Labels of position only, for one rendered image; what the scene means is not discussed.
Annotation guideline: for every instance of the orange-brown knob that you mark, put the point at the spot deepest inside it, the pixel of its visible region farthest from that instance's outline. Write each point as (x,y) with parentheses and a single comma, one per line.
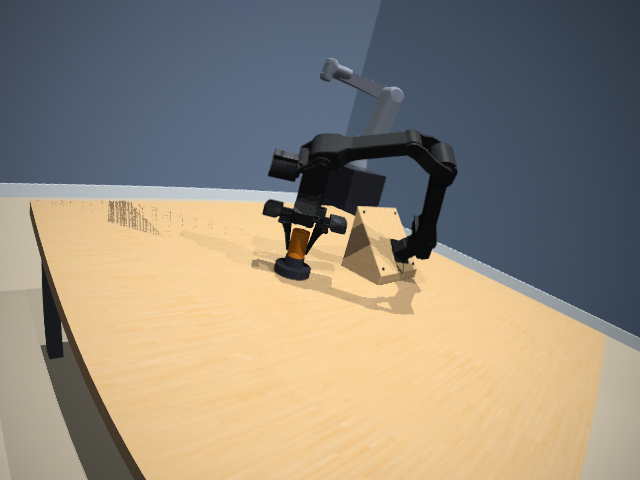
(298,243)

